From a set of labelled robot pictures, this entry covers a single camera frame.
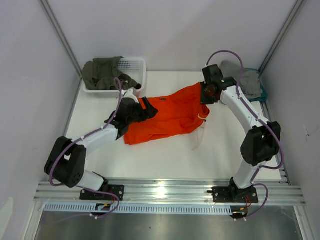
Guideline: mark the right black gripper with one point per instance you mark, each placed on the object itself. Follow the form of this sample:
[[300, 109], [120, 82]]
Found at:
[[203, 99]]

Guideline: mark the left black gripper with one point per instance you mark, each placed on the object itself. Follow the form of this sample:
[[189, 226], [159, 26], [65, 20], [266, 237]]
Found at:
[[149, 112]]

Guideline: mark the orange shorts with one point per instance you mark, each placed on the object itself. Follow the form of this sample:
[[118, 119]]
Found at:
[[178, 114]]

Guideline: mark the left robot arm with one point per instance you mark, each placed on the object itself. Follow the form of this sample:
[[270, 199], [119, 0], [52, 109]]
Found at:
[[66, 163]]

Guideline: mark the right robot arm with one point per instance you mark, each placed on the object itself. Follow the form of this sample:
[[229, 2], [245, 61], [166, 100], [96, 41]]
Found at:
[[262, 137]]

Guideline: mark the grey folded shorts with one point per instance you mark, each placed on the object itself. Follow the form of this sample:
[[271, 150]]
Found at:
[[230, 69]]

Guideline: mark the teal folded shorts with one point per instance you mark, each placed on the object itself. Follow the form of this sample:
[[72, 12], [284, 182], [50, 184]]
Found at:
[[262, 96]]

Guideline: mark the olive green shorts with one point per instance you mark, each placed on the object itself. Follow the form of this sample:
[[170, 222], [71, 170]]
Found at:
[[99, 75]]

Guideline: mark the white plastic basket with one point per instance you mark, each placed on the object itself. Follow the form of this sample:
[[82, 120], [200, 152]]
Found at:
[[134, 67]]

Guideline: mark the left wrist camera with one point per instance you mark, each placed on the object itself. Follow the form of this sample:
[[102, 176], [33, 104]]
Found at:
[[130, 94]]

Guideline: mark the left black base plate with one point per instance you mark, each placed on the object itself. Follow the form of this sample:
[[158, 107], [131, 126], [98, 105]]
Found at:
[[117, 190]]

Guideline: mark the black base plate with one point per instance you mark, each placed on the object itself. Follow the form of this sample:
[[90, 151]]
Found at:
[[231, 194], [117, 190]]

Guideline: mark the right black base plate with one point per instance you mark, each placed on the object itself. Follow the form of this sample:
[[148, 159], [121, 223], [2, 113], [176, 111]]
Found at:
[[231, 194]]

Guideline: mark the aluminium mounting rail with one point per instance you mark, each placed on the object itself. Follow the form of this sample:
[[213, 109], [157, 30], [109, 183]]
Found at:
[[177, 192]]

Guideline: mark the slotted cable duct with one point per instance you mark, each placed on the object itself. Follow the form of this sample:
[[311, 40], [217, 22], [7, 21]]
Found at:
[[126, 208]]

